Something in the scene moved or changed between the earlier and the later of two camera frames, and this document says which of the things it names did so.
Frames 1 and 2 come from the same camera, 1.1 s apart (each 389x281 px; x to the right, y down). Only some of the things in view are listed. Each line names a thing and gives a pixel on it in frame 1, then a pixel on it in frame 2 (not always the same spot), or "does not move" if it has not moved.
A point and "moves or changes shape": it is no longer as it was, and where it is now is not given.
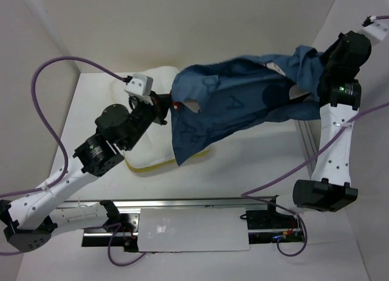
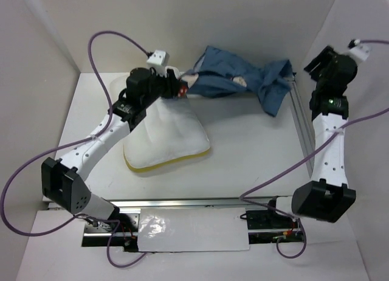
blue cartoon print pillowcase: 214,99 moves or changes shape
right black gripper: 326,56 to 324,55
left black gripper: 162,102 to 173,86
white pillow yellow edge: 163,78 moves or changes shape
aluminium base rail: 270,221 does not move
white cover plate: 163,230 does not move
